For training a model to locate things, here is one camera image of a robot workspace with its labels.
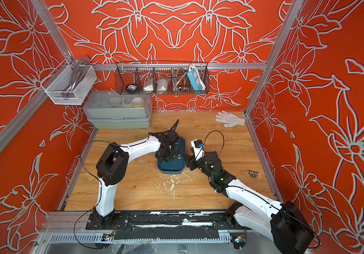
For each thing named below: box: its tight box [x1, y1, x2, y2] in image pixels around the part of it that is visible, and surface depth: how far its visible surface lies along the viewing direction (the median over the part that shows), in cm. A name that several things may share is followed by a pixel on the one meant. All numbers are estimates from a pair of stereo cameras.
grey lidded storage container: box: [83, 90, 153, 130], surface depth 103 cm
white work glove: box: [215, 110, 245, 128], surface depth 116 cm
